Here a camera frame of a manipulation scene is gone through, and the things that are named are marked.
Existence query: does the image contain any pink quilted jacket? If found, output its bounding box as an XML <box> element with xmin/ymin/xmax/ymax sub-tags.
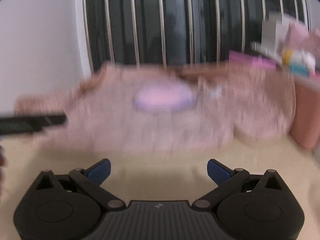
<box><xmin>15</xmin><ymin>62</ymin><xmax>296</xmax><ymax>154</ymax></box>

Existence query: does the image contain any pink and blue fleece garment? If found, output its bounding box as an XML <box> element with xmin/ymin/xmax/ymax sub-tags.
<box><xmin>133</xmin><ymin>80</ymin><xmax>197</xmax><ymax>113</ymax></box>

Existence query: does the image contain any operator left hand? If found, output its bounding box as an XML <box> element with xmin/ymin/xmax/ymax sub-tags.
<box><xmin>0</xmin><ymin>145</ymin><xmax>6</xmax><ymax>195</ymax></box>

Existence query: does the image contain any salmon pink storage box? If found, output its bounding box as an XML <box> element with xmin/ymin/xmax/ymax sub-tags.
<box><xmin>290</xmin><ymin>78</ymin><xmax>319</xmax><ymax>150</ymax></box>

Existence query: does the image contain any magenta pink flat box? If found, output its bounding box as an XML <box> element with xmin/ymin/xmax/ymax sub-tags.
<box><xmin>228</xmin><ymin>50</ymin><xmax>277</xmax><ymax>69</ymax></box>

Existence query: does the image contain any white and yellow plush toy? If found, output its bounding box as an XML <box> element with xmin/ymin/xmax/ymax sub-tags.
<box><xmin>281</xmin><ymin>49</ymin><xmax>316</xmax><ymax>76</ymax></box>

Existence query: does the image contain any white cardboard boxes stack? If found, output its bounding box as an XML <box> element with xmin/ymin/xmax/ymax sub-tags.
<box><xmin>251</xmin><ymin>12</ymin><xmax>308</xmax><ymax>59</ymax></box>

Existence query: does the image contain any window with metal bars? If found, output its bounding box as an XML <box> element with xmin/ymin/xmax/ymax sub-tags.
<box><xmin>82</xmin><ymin>0</ymin><xmax>309</xmax><ymax>72</ymax></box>

